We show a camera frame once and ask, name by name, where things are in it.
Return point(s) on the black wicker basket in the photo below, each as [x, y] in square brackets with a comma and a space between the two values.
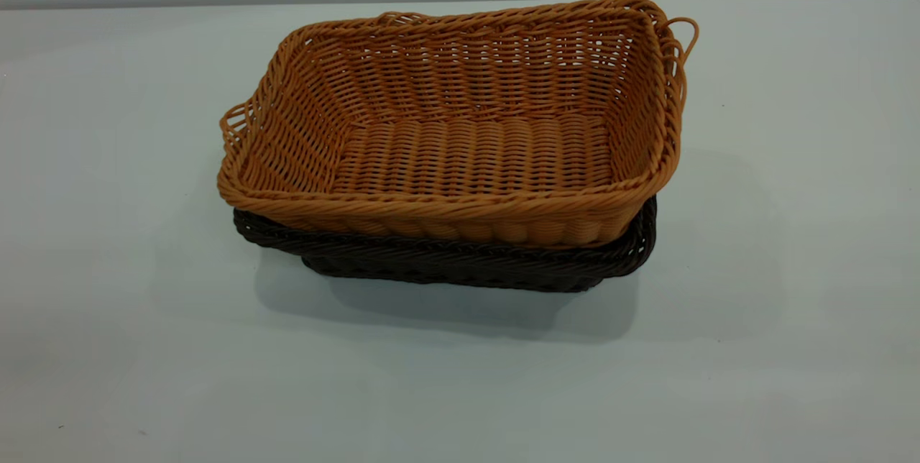
[460, 269]

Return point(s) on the orange wicker basket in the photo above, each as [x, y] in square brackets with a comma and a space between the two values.
[474, 154]

